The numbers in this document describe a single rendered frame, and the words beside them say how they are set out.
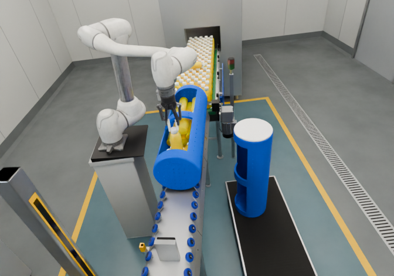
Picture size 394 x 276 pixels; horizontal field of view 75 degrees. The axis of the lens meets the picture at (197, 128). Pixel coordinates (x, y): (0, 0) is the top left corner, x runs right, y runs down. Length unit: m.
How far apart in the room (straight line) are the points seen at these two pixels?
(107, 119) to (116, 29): 0.58
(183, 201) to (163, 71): 0.80
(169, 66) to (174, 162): 0.55
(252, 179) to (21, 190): 1.57
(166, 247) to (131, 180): 0.86
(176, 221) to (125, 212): 0.90
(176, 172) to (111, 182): 0.72
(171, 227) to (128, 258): 1.13
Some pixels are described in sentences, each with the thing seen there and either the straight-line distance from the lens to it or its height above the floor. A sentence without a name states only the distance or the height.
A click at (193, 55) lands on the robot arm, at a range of 1.36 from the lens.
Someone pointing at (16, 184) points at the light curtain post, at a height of 1.67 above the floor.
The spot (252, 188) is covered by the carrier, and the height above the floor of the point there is 0.55.
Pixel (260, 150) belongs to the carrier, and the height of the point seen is 0.95.
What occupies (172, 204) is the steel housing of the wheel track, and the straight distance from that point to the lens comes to 1.60.
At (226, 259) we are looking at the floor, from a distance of 2.44.
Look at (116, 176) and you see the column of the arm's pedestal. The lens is 2.04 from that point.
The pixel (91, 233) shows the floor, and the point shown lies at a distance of 2.88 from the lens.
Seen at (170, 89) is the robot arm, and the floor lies 1.61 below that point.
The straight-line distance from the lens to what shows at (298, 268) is 2.30.
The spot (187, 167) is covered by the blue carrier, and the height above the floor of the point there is 1.15.
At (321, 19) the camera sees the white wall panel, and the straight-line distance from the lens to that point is 7.10.
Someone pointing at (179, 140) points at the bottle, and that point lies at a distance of 1.47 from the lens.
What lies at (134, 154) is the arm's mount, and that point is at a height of 1.01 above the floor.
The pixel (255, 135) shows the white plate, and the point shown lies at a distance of 1.85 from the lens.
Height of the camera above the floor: 2.18
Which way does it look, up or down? 36 degrees down
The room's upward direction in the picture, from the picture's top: 7 degrees counter-clockwise
